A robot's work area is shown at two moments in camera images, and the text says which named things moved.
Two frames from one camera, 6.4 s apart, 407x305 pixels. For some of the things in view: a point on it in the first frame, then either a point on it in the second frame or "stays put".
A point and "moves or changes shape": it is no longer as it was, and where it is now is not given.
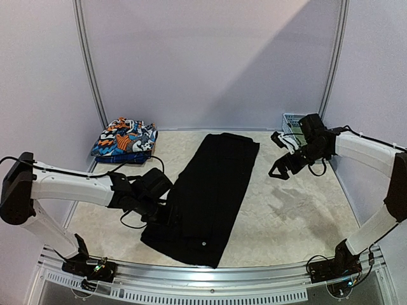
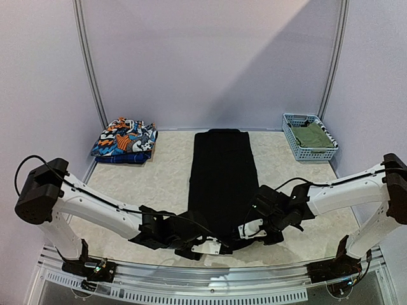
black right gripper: [291, 163] → [268, 237]
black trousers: [206, 189] moves or changes shape
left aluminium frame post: [87, 62] stays put
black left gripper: [168, 218] → [197, 257]
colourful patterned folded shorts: [124, 136] stays put
